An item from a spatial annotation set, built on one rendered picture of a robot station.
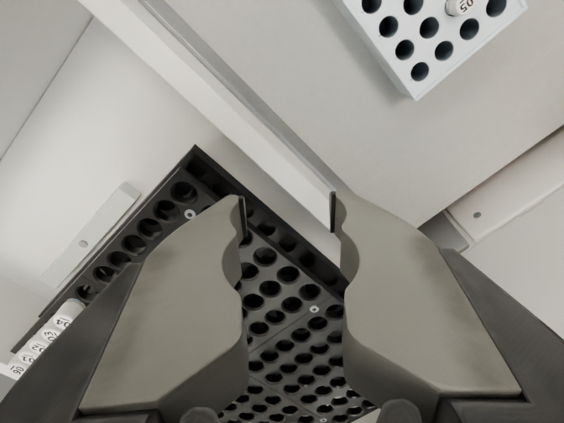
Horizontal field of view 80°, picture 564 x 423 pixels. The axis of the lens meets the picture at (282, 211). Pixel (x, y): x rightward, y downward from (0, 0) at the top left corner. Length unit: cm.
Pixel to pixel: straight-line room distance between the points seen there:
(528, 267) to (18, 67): 34
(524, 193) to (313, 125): 20
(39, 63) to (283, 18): 16
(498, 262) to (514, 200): 7
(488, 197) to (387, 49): 19
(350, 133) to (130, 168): 18
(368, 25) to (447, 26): 5
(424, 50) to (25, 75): 23
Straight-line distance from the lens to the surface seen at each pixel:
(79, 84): 24
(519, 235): 34
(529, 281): 31
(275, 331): 22
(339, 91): 30
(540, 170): 39
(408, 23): 27
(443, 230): 38
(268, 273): 19
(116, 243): 20
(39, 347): 25
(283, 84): 29
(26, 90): 23
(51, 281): 31
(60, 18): 21
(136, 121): 23
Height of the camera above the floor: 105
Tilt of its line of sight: 60 degrees down
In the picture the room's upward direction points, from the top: 178 degrees clockwise
